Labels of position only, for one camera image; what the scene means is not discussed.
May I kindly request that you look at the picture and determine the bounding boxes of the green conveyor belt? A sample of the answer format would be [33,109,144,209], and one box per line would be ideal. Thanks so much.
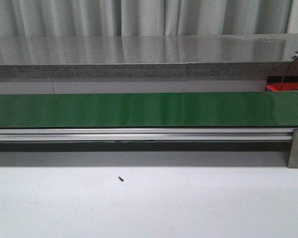
[0,91,298,128]

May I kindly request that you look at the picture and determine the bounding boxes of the red and black wire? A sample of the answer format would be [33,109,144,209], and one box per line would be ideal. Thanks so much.
[278,46,298,92]

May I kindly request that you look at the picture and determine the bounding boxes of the grey stone counter ledge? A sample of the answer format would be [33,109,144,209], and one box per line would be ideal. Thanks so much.
[0,34,298,79]

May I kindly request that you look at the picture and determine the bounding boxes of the red plastic tray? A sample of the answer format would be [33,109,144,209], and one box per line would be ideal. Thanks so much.
[266,76,298,91]

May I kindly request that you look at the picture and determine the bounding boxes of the aluminium conveyor side rail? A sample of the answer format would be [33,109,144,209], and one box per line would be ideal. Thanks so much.
[0,127,294,142]

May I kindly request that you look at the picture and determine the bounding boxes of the grey curtain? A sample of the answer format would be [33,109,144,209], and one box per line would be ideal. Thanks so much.
[0,0,293,37]

